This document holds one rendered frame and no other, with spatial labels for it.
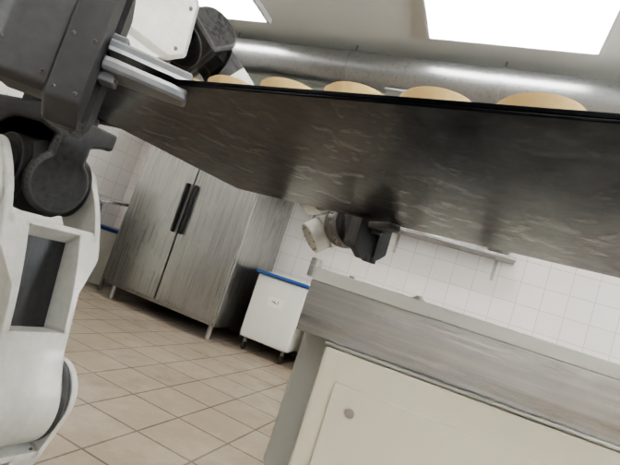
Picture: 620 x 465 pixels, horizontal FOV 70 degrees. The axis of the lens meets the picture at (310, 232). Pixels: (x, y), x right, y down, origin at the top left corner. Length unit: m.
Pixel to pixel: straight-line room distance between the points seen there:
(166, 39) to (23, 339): 0.53
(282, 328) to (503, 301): 2.05
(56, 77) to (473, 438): 0.41
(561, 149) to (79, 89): 0.30
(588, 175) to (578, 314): 4.31
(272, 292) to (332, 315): 3.82
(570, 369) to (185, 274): 4.13
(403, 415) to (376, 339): 0.07
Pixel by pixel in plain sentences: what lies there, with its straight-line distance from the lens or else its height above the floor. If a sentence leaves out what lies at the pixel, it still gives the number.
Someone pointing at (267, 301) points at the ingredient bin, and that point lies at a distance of 4.25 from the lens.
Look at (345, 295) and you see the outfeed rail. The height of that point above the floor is 0.88.
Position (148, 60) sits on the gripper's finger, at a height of 1.00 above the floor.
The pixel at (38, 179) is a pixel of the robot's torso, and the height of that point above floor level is 0.90.
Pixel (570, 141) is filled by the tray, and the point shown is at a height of 1.00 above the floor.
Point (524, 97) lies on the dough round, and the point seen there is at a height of 1.01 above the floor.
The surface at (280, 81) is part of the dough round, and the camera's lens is 0.33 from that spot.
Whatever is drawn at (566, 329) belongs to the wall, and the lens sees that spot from 4.59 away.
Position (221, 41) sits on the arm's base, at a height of 1.29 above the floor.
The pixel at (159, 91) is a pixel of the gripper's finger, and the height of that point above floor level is 0.99.
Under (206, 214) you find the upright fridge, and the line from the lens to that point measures 4.41.
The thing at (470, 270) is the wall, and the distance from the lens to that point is 4.55.
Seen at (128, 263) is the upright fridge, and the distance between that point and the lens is 4.85.
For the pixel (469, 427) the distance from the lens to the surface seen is 0.42.
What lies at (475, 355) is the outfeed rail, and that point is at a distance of 0.42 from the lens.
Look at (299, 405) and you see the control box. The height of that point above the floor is 0.77.
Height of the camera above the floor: 0.89
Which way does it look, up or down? 5 degrees up
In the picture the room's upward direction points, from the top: 18 degrees clockwise
